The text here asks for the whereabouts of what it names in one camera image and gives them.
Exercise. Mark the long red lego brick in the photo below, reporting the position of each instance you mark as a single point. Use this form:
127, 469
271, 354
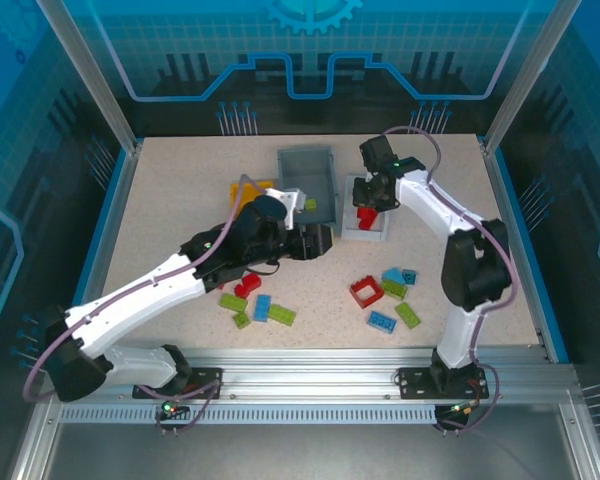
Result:
365, 224
371, 214

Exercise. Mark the white plastic bin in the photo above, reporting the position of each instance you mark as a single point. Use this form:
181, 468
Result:
365, 236

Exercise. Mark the small red lego brick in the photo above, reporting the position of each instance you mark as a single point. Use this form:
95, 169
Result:
240, 291

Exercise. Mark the yellow plastic bin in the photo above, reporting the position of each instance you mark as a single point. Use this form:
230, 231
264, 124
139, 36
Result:
245, 192

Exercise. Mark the small green lego brick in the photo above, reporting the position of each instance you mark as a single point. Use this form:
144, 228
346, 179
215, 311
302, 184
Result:
241, 320
310, 204

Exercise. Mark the long blue lego brick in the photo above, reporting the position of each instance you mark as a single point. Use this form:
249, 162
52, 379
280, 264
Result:
262, 307
382, 322

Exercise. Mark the grey plastic bin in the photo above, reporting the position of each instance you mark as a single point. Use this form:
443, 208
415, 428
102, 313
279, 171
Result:
305, 175

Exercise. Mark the light blue sloped lego piece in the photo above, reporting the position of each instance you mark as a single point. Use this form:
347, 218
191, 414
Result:
393, 275

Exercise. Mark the red square lego frame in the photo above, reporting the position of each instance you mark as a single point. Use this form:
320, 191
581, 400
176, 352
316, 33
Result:
360, 283

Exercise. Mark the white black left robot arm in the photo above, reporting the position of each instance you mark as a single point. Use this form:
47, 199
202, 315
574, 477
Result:
130, 300

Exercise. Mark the blue table border strip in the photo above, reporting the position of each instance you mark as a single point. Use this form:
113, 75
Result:
100, 225
523, 225

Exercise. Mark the small LED circuit board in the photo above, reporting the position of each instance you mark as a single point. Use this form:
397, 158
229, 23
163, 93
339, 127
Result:
172, 406
462, 410

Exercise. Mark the grey metal panel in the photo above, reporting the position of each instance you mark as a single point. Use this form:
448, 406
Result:
305, 455

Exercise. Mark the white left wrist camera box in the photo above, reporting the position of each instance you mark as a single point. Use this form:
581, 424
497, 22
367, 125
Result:
290, 200

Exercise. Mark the wide aluminium base rail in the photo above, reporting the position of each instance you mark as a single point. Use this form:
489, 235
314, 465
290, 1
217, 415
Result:
305, 370

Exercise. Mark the aluminium side rail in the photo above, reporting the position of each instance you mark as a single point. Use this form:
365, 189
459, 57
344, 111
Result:
116, 225
508, 225

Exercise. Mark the aluminium frame post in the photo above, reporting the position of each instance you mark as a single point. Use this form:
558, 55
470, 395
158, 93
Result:
525, 75
95, 85

